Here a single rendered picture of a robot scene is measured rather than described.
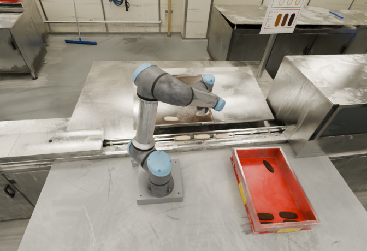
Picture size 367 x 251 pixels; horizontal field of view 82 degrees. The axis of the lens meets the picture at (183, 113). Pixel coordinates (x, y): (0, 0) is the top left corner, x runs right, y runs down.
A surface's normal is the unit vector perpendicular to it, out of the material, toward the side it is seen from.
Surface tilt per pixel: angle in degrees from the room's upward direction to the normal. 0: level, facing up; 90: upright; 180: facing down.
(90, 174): 0
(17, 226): 0
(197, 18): 90
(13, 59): 90
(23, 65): 90
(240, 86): 10
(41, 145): 0
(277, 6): 90
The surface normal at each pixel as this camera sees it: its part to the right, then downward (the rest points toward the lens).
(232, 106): 0.08, -0.60
